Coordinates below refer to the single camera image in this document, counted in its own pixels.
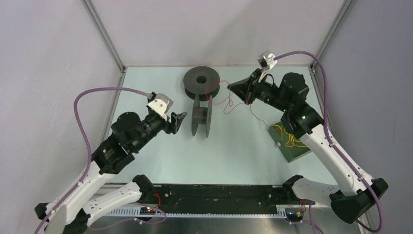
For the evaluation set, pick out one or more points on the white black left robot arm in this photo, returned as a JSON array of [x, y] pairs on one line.
[[129, 135]]

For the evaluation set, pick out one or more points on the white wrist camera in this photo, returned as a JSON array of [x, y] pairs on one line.
[[160, 104], [267, 62]]

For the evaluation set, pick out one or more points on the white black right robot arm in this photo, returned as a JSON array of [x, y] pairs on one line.
[[355, 191]]

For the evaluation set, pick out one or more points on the left aluminium frame post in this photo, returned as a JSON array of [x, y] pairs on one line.
[[99, 25]]

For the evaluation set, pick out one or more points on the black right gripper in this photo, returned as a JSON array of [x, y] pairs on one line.
[[247, 89]]

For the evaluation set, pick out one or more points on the white slotted cable duct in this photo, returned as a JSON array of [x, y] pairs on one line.
[[140, 211]]

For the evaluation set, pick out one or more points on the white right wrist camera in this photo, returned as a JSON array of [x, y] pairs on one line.
[[267, 62]]

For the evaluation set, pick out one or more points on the aluminium frame post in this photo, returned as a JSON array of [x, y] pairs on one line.
[[335, 26], [99, 25]]

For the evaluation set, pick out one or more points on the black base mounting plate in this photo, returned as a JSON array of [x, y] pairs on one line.
[[219, 198]]

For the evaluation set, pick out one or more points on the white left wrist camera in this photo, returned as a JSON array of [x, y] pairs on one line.
[[160, 104]]

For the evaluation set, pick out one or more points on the right aluminium frame post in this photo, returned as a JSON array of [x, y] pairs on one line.
[[335, 26]]

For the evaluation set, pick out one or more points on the green tray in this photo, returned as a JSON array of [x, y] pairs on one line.
[[290, 147]]

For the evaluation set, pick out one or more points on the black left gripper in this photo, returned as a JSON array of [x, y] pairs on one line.
[[174, 126]]

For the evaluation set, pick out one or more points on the dark grey spool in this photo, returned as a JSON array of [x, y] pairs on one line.
[[201, 116], [201, 81]]

